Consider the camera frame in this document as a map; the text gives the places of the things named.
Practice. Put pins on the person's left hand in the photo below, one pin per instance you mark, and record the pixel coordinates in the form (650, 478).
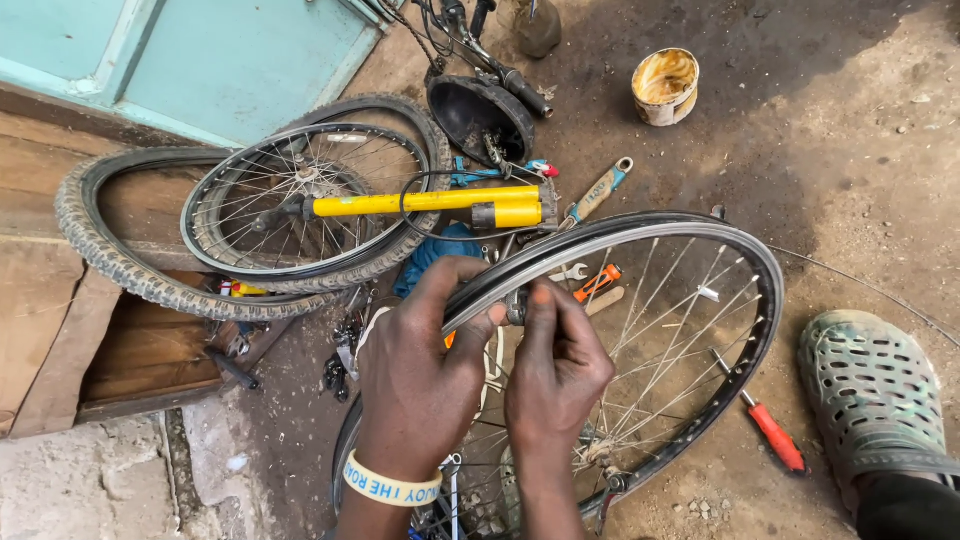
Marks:
(416, 382)

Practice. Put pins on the person's right hand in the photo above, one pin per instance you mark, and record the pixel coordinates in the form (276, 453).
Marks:
(555, 386)

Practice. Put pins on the small grey metal valve nut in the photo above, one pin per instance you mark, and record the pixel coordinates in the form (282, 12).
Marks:
(516, 307)

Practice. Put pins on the large spoked bicycle wheel rim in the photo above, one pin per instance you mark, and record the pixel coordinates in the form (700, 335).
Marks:
(742, 247)

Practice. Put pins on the black derailleur parts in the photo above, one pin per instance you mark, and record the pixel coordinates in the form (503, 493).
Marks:
(341, 360)

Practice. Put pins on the yellow rubber wristband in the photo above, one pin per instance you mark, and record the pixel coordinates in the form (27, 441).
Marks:
(390, 487)

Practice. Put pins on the silver open-end spanner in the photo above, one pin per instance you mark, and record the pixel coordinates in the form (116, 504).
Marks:
(570, 273)

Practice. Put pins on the blue cloth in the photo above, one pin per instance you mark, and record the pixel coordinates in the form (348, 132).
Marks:
(431, 255)

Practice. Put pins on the yellow bicycle hand pump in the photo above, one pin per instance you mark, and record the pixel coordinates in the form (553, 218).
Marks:
(435, 201)

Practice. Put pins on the yellow bottle with red cap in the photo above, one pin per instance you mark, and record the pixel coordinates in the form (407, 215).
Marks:
(241, 289)

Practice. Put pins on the small knobby black tyre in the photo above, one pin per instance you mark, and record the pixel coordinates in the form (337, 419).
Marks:
(420, 120)

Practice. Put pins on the small spoked bicycle wheel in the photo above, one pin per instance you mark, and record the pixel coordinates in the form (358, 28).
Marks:
(225, 187)

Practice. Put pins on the black plastic bowl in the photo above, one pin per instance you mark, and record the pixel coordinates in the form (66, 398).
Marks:
(472, 112)

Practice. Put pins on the green perforated rubber clog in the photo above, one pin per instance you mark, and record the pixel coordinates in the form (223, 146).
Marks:
(870, 390)

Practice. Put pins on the grease tin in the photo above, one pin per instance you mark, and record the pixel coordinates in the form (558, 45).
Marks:
(665, 84)

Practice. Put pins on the large knobby black tyre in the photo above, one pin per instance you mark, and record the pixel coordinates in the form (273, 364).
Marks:
(97, 247)

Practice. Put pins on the teal metal door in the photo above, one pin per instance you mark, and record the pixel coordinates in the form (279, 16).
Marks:
(225, 60)

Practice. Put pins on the wooden box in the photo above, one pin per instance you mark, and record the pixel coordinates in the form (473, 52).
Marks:
(45, 330)

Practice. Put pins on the black trouser leg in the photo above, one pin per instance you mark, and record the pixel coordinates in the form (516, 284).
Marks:
(911, 510)

